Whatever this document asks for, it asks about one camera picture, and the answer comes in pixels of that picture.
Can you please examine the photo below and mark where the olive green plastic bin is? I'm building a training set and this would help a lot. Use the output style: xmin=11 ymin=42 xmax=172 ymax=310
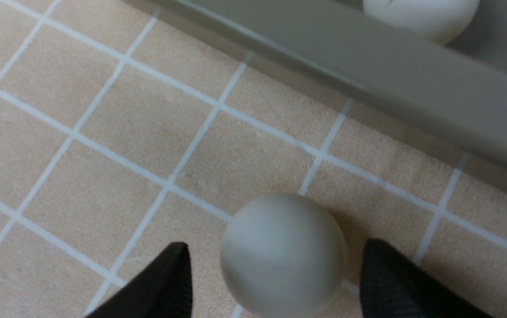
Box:
xmin=126 ymin=0 xmax=507 ymax=170

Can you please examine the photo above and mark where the white logo table-tennis ball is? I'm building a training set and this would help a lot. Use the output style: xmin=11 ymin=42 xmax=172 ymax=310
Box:
xmin=362 ymin=0 xmax=480 ymax=45

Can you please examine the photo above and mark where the checkered peach tablecloth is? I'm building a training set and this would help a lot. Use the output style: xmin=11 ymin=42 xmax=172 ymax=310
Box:
xmin=0 ymin=0 xmax=507 ymax=318

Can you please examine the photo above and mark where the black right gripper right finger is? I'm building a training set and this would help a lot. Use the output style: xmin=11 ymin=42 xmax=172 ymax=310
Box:
xmin=359 ymin=238 xmax=491 ymax=318

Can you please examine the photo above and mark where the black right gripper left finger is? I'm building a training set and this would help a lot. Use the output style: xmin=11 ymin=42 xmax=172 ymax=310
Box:
xmin=87 ymin=242 xmax=193 ymax=318

